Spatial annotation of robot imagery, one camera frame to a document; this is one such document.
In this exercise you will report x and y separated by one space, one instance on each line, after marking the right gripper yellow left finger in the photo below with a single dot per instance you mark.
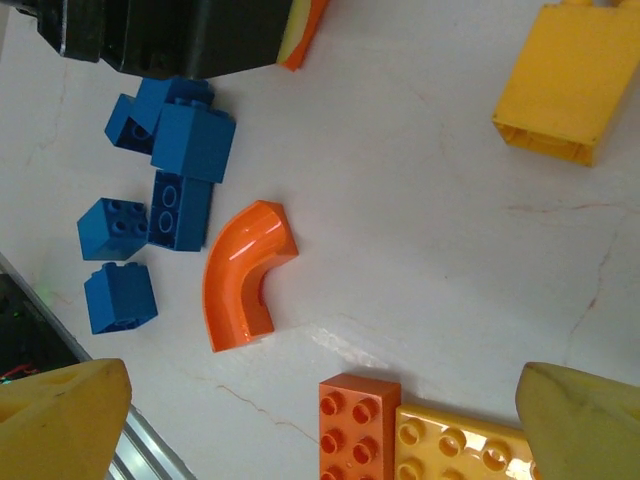
55 430

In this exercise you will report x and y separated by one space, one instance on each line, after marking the yellow lego plate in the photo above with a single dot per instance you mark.
450 445

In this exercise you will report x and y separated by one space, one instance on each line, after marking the blue lego cube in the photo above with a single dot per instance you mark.
120 300
112 227

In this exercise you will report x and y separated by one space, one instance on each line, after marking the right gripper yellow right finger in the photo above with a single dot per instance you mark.
585 430

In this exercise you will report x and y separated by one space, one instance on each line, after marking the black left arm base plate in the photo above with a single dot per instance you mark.
30 330

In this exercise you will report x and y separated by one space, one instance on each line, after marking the orange curved lego piece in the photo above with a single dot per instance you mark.
225 280

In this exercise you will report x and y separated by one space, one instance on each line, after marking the orange studded lego brick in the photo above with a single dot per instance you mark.
357 430

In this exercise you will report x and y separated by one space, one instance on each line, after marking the tall yellow lego brick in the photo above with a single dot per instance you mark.
560 85

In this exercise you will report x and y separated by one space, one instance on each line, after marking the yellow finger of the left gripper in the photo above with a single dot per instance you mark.
300 35

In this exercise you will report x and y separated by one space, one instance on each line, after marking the long blue lego brick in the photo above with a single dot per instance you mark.
177 215

